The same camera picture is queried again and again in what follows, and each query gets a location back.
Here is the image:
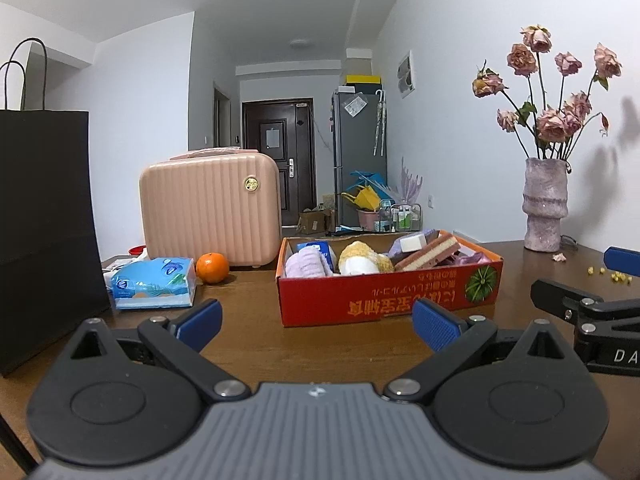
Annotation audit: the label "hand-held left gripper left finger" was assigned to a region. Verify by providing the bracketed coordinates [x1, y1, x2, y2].
[50, 299, 252, 404]

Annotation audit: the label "blue plastic rack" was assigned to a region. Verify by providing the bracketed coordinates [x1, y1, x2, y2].
[349, 170, 388, 193]

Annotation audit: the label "red cardboard box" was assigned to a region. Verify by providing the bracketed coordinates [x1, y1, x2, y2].
[276, 236, 504, 328]

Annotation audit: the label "black paper bag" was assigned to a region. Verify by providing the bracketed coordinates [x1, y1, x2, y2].
[0, 37, 112, 378]

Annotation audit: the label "yellow fluffy plush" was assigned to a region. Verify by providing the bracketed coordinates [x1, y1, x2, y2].
[338, 241, 396, 276]

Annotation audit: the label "white wall electrical panel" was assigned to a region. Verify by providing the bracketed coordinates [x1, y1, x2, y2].
[397, 50, 416, 100]

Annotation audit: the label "blue tissue pack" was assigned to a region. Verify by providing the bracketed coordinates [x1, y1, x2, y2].
[110, 257, 196, 310]

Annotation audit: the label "purple feather decoration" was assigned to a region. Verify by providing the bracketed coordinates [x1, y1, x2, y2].
[397, 157, 425, 206]

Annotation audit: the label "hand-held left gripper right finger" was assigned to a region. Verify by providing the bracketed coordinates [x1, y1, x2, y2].
[382, 299, 587, 404]

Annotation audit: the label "wire cart with bottles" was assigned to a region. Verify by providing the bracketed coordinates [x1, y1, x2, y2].
[377, 202, 423, 233]

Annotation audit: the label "pink layered sponge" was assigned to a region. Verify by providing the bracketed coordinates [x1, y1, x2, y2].
[395, 232, 461, 272]

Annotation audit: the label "brown cardboard floor box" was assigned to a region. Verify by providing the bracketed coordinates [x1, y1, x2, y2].
[297, 207, 335, 235]

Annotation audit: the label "orange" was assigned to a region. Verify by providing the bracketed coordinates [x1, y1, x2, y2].
[195, 252, 231, 285]

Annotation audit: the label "interior side door frame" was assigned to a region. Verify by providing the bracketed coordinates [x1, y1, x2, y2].
[213, 81, 234, 150]

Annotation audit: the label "pink textured vase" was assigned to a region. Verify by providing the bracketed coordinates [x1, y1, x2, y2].
[522, 157, 571, 252]

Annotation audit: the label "dark brown entrance door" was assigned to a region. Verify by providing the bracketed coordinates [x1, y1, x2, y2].
[241, 99, 317, 227]

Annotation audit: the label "lavender towel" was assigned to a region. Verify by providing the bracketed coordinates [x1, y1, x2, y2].
[285, 249, 335, 279]

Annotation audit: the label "dried pink rose bouquet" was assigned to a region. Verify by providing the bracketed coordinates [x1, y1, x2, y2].
[472, 24, 623, 162]

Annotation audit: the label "grey refrigerator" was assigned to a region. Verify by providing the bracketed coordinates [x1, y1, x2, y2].
[331, 87, 388, 231]

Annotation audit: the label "yellow foam crumbs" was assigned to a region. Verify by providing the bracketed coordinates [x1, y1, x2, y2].
[586, 266, 631, 285]

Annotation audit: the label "purple cloth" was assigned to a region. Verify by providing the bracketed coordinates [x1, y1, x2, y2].
[389, 230, 493, 267]

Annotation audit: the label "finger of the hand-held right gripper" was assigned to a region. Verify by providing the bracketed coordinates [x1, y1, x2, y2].
[530, 279, 640, 323]
[603, 246, 640, 278]

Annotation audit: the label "pink ribbed suitcase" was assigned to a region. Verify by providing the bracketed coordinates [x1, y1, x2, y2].
[139, 152, 282, 268]

